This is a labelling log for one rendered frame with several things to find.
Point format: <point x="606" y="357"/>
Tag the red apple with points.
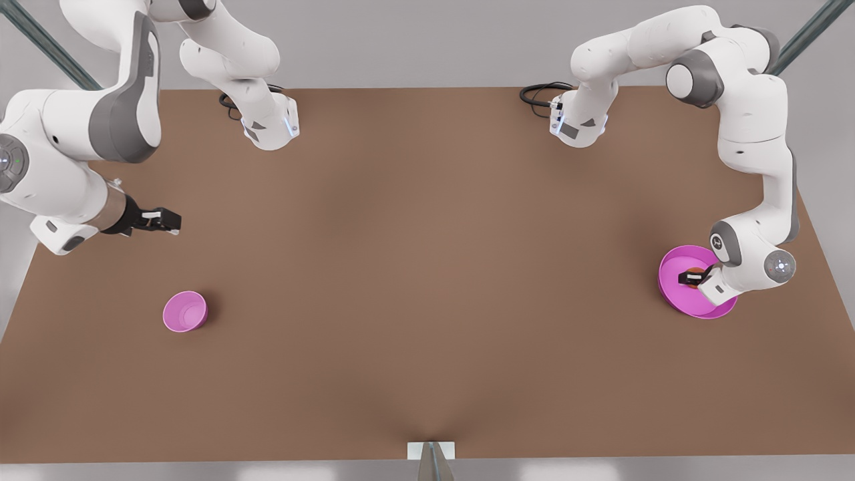
<point x="697" y="270"/>

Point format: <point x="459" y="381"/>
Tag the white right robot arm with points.
<point x="60" y="127"/>

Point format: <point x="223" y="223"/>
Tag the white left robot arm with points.
<point x="751" y="133"/>

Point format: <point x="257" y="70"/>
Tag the pink plate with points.
<point x="674" y="287"/>

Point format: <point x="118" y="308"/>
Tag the pink bowl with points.
<point x="184" y="312"/>

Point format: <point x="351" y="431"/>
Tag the silver frame post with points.
<point x="47" y="47"/>
<point x="434" y="466"/>
<point x="811" y="30"/>

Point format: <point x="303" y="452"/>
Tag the white post foot plate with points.
<point x="414" y="451"/>

